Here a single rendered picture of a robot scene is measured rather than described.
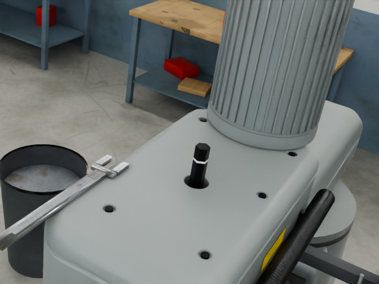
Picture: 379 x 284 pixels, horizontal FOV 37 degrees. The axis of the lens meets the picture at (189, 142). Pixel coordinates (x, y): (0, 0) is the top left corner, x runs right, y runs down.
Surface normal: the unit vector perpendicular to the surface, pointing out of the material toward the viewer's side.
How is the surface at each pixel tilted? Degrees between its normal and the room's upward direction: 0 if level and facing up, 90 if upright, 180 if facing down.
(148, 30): 90
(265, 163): 0
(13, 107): 0
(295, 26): 90
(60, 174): 0
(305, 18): 90
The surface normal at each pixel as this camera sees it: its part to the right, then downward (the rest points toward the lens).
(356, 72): -0.48, 0.37
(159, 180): 0.15, -0.86
